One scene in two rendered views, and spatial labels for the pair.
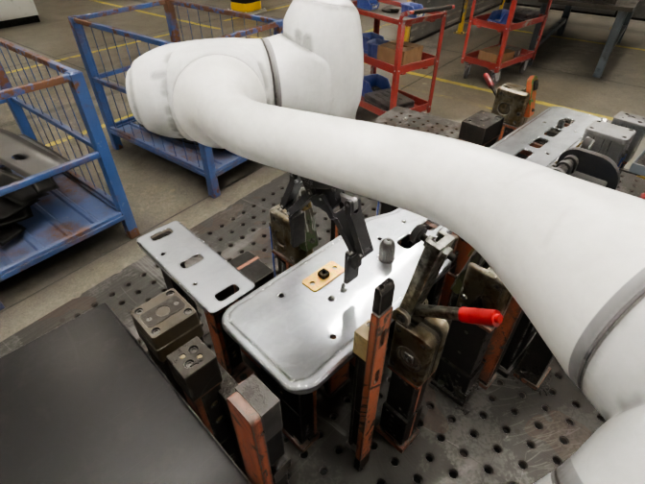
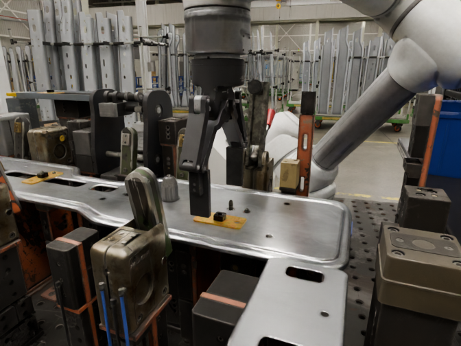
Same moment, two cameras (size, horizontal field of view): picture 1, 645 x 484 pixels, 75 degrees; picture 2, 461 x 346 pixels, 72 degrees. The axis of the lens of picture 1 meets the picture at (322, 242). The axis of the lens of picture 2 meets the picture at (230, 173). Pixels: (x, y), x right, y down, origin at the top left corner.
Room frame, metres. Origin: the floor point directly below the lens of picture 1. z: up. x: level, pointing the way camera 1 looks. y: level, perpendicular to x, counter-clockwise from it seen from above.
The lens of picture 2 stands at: (0.74, 0.44, 1.24)
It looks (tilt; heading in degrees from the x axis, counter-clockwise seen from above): 18 degrees down; 246
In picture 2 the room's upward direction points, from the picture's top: straight up
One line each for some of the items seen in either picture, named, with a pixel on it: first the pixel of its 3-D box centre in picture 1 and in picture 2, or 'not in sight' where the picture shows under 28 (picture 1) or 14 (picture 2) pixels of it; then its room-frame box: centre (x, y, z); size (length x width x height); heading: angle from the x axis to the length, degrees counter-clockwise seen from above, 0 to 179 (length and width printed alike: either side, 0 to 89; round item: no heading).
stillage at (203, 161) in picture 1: (189, 90); not in sight; (3.00, 0.96, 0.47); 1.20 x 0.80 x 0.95; 53
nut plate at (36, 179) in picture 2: not in sight; (42, 175); (0.86, -0.37, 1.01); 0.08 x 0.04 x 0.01; 44
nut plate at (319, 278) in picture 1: (323, 274); (219, 217); (0.57, 0.00, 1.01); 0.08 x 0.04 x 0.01; 135
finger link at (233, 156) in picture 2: (351, 264); (234, 166); (0.52, -0.05, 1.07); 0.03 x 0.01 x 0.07; 135
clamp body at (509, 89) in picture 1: (501, 137); not in sight; (1.41, -0.65, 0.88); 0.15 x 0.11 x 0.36; 45
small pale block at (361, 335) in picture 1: (362, 397); (285, 241); (0.39, -0.07, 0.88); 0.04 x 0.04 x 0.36; 45
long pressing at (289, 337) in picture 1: (474, 188); (34, 179); (0.88, -0.38, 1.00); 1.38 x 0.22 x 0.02; 135
